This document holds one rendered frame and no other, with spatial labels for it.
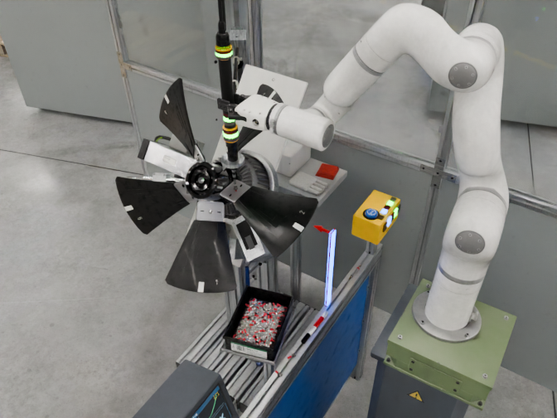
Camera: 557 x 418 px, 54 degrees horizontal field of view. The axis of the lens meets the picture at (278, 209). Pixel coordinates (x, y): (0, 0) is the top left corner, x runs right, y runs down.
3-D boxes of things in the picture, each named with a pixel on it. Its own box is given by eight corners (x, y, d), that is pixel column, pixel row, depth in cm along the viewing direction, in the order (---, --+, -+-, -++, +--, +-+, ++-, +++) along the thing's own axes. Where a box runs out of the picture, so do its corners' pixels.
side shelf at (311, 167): (277, 150, 250) (277, 144, 248) (346, 176, 235) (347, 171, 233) (245, 177, 235) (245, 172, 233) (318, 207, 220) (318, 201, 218)
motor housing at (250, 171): (209, 206, 203) (188, 204, 191) (230, 148, 200) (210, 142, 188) (259, 230, 193) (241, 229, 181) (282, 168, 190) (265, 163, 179)
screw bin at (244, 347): (247, 298, 188) (246, 284, 184) (294, 309, 184) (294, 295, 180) (224, 350, 173) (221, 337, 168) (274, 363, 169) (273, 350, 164)
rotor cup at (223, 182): (205, 162, 186) (182, 156, 174) (242, 162, 180) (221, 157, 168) (201, 205, 185) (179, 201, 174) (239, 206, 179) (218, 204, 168)
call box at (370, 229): (371, 211, 197) (374, 188, 190) (397, 221, 193) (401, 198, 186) (350, 237, 187) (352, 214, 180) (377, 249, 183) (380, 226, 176)
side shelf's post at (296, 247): (293, 297, 292) (295, 172, 237) (300, 300, 291) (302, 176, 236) (289, 302, 290) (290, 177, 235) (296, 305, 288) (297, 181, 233)
